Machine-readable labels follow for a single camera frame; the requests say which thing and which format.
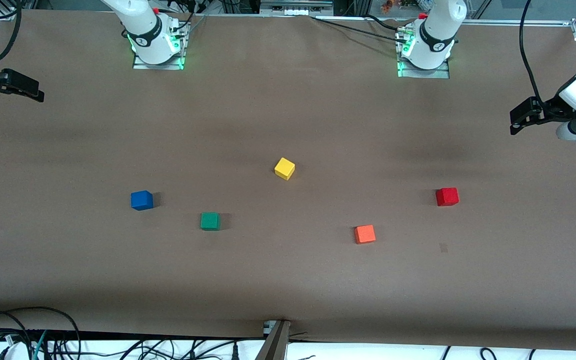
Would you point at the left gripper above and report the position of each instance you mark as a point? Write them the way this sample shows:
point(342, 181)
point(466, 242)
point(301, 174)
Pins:
point(552, 108)

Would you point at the red wooden block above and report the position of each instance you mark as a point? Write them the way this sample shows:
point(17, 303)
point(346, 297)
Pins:
point(447, 196)

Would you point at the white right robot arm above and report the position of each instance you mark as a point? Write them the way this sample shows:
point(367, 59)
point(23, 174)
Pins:
point(143, 30)

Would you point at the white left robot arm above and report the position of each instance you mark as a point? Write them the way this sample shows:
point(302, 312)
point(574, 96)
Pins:
point(435, 35)

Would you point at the blue wooden block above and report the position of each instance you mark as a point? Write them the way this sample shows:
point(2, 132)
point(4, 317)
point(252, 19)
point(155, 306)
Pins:
point(141, 200)

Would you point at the orange wooden block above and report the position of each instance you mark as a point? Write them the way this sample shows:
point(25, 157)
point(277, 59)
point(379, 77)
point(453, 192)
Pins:
point(365, 234)

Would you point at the green wooden block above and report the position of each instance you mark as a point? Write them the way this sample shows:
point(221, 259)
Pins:
point(210, 221)

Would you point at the yellow wooden block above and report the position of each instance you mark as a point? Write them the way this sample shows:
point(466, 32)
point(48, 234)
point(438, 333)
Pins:
point(284, 168)

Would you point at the grey power strip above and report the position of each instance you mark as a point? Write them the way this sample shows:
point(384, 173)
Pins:
point(295, 7)

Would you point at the grey metal strut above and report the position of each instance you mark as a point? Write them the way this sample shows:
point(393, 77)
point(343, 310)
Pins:
point(274, 345)

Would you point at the small metal bracket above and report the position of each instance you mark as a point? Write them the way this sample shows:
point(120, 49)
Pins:
point(268, 327)

